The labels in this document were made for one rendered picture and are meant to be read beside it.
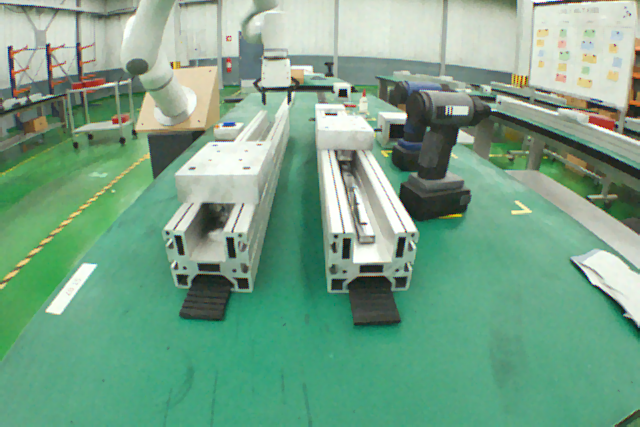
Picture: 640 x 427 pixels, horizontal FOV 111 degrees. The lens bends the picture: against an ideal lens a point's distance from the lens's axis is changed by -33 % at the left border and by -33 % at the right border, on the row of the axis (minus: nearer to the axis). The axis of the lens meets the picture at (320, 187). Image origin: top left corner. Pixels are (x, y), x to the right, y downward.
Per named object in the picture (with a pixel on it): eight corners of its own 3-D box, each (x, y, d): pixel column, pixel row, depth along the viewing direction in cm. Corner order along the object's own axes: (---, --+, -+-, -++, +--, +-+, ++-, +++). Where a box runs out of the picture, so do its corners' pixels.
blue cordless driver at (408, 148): (386, 162, 85) (392, 78, 77) (448, 160, 89) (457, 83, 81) (397, 171, 78) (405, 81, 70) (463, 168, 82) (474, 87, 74)
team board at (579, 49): (504, 159, 367) (521, 3, 293) (532, 160, 371) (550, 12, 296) (588, 212, 229) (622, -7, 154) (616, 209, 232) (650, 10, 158)
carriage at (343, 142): (316, 142, 80) (316, 115, 77) (360, 143, 80) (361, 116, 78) (317, 162, 65) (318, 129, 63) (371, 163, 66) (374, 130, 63)
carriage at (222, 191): (212, 178, 56) (208, 141, 54) (273, 178, 57) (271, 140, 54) (181, 221, 42) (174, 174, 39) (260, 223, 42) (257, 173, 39)
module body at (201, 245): (260, 135, 111) (259, 110, 108) (289, 135, 111) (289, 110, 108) (176, 287, 37) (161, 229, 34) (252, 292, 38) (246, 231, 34)
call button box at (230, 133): (221, 141, 103) (220, 122, 101) (250, 140, 104) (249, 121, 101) (214, 148, 96) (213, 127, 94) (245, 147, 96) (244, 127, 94)
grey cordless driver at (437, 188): (391, 205, 61) (402, 87, 52) (468, 193, 66) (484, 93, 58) (412, 224, 54) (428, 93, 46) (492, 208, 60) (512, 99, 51)
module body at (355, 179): (315, 135, 112) (315, 110, 109) (344, 135, 112) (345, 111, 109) (327, 292, 38) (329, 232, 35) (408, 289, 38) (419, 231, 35)
